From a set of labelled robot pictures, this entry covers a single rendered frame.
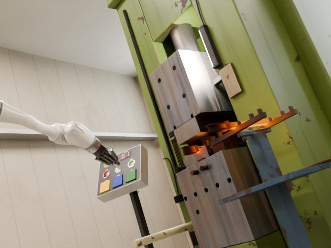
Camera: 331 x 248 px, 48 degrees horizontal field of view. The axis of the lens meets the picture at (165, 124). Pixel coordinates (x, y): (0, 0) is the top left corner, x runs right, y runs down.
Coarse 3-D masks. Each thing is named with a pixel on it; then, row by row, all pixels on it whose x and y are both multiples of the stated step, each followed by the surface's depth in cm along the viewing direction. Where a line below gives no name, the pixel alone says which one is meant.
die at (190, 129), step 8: (192, 120) 206; (200, 120) 206; (208, 120) 210; (216, 120) 214; (224, 120) 219; (232, 120) 223; (176, 128) 217; (184, 128) 212; (192, 128) 207; (200, 128) 203; (176, 136) 217; (184, 136) 212; (192, 136) 207; (200, 136) 212; (184, 144) 219
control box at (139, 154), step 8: (136, 152) 237; (144, 152) 239; (120, 160) 241; (128, 160) 236; (136, 160) 232; (144, 160) 235; (104, 168) 245; (112, 168) 240; (128, 168) 232; (136, 168) 228; (144, 168) 230; (112, 176) 236; (136, 176) 224; (144, 176) 226; (112, 184) 232; (128, 184) 224; (136, 184) 224; (144, 184) 224; (104, 192) 231; (112, 192) 229; (120, 192) 230; (128, 192) 230; (104, 200) 236
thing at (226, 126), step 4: (264, 120) 165; (272, 120) 169; (208, 124) 145; (212, 124) 146; (216, 124) 147; (220, 124) 149; (224, 124) 151; (228, 124) 149; (232, 124) 152; (236, 124) 154; (256, 124) 162; (260, 124) 165; (264, 124) 167; (208, 128) 145; (212, 128) 146; (216, 128) 146; (220, 128) 147; (224, 128) 148; (228, 128) 149; (232, 128) 154; (208, 132) 146; (212, 132) 148
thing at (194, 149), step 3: (183, 147) 199; (186, 147) 200; (189, 147) 202; (192, 147) 204; (195, 147) 204; (198, 147) 205; (183, 150) 199; (186, 150) 200; (189, 150) 201; (192, 150) 203; (195, 150) 204; (198, 150) 203; (183, 153) 199; (186, 153) 198; (189, 153) 199; (192, 153) 201; (195, 153) 204
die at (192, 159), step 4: (240, 140) 220; (200, 148) 203; (204, 148) 200; (200, 152) 203; (204, 152) 201; (188, 156) 210; (192, 156) 208; (196, 156) 206; (200, 156) 203; (204, 156) 201; (184, 160) 213; (188, 160) 211; (192, 160) 208; (196, 160) 206; (188, 164) 211; (192, 164) 208
